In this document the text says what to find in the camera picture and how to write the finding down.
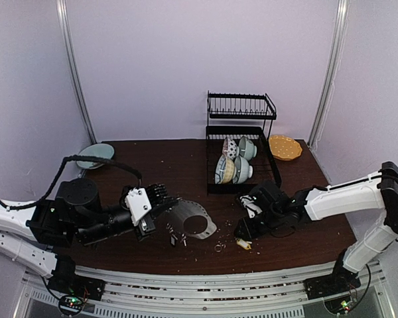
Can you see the yellow dotted plate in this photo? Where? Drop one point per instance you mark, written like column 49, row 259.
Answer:
column 284, row 148

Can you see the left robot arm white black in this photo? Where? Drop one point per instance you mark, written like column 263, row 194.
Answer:
column 76, row 214

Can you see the pale green bowl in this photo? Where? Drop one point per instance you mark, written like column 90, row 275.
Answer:
column 247, row 149
column 243, row 170

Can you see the pale green bowl front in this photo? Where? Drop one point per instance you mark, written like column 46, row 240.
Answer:
column 243, row 170

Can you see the key with yellow tag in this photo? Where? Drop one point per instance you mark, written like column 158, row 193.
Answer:
column 246, row 245

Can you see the aluminium frame post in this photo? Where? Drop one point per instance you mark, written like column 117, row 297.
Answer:
column 339, row 32
column 64, row 22

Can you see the beige blue patterned bowl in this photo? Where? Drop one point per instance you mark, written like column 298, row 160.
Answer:
column 225, row 170

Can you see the aluminium front rail base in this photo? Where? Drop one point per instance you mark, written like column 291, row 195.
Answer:
column 278, row 293

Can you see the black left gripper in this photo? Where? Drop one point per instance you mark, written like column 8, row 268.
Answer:
column 146, row 225

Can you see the pale green bowl rear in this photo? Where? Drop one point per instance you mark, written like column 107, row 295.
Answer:
column 247, row 149

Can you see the white blue patterned bowl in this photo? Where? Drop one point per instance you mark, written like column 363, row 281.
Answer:
column 230, row 148

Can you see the black wire dish rack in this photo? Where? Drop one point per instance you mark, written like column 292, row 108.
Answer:
column 232, row 116

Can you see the light blue floral plate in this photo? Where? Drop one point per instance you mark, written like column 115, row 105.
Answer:
column 100, row 150

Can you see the small metal keyring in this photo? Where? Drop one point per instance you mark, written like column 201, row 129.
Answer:
column 218, row 248

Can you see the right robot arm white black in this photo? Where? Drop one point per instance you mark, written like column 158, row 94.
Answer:
column 378, row 190

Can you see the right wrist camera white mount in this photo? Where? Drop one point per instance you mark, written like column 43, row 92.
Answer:
column 249, row 205

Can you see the left aluminium frame post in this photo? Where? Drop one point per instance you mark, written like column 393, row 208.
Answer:
column 64, row 22

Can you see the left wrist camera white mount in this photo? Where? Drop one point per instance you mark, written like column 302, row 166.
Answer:
column 138, row 204

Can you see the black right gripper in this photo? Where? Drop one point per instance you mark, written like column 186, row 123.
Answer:
column 256, row 224

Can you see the right aluminium frame post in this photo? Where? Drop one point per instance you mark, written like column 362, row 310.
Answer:
column 339, row 32

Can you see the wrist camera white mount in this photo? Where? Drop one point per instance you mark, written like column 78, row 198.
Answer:
column 249, row 205
column 138, row 204

